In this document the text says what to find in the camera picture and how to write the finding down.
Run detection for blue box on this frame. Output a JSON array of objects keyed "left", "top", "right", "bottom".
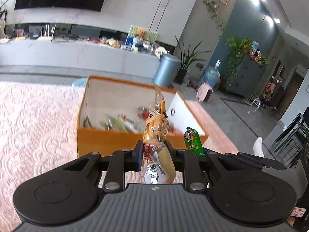
[{"left": 126, "top": 37, "right": 140, "bottom": 50}]

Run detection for row of small bottles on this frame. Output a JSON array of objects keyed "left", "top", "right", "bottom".
[{"left": 250, "top": 41, "right": 268, "bottom": 64}]

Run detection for green sausage stick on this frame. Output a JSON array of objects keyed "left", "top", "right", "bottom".
[{"left": 183, "top": 128, "right": 208, "bottom": 188}]

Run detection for hanging vine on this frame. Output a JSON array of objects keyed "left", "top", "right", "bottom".
[{"left": 203, "top": 0, "right": 226, "bottom": 32}]

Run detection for orange cardboard box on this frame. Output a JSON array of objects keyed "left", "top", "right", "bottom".
[{"left": 77, "top": 76, "right": 209, "bottom": 157}]

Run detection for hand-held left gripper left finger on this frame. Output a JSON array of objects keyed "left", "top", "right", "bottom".
[{"left": 60, "top": 140, "right": 144, "bottom": 192}]

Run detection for grey cabinet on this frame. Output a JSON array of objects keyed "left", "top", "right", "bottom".
[{"left": 224, "top": 54, "right": 266, "bottom": 99}]

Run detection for tan snack packet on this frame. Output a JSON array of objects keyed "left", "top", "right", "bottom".
[{"left": 142, "top": 142, "right": 177, "bottom": 184}]

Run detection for yellow snack bags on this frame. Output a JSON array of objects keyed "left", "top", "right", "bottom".
[{"left": 101, "top": 37, "right": 121, "bottom": 49}]

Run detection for light blue plastic stool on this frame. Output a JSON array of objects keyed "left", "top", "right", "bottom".
[{"left": 72, "top": 77, "right": 88, "bottom": 87}]

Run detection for potted plant with long leaves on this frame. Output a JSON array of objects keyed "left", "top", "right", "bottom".
[{"left": 175, "top": 36, "right": 213, "bottom": 85}]

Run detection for green picture board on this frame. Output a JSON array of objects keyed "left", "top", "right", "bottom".
[{"left": 128, "top": 25, "right": 158, "bottom": 41}]

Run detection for brown teddy bear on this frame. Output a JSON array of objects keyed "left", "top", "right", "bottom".
[{"left": 135, "top": 28, "right": 148, "bottom": 40}]

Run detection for clear packet of yellow snacks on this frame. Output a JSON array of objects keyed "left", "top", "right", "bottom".
[{"left": 142, "top": 84, "right": 169, "bottom": 148}]

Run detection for green snack packet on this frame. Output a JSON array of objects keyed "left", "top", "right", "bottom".
[{"left": 100, "top": 116, "right": 136, "bottom": 133}]

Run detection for white step stool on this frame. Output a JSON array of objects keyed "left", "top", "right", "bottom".
[{"left": 250, "top": 96, "right": 262, "bottom": 113}]

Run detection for trailing ivy plant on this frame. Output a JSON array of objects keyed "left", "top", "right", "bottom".
[{"left": 226, "top": 37, "right": 254, "bottom": 85}]

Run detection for blue water jug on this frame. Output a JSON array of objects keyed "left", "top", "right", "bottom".
[{"left": 202, "top": 60, "right": 221, "bottom": 89}]

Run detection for pink space heater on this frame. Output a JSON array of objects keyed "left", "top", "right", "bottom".
[{"left": 197, "top": 82, "right": 214, "bottom": 102}]

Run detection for black dining chairs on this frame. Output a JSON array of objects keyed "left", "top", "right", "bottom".
[{"left": 273, "top": 109, "right": 309, "bottom": 165}]

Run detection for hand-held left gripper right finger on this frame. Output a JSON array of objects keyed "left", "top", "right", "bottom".
[{"left": 165, "top": 140, "right": 240, "bottom": 191}]

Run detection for person's foot in white sock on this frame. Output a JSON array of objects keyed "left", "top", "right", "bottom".
[{"left": 253, "top": 137, "right": 265, "bottom": 157}]

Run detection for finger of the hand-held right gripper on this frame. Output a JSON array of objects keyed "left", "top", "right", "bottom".
[{"left": 224, "top": 152, "right": 287, "bottom": 172}]

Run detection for white router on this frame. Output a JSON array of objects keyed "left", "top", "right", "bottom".
[{"left": 37, "top": 24, "right": 56, "bottom": 41}]

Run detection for white marble television console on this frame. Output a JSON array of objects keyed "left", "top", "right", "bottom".
[{"left": 0, "top": 37, "right": 161, "bottom": 78}]

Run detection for grey-blue trash can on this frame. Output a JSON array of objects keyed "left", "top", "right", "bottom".
[{"left": 153, "top": 54, "right": 181, "bottom": 87}]

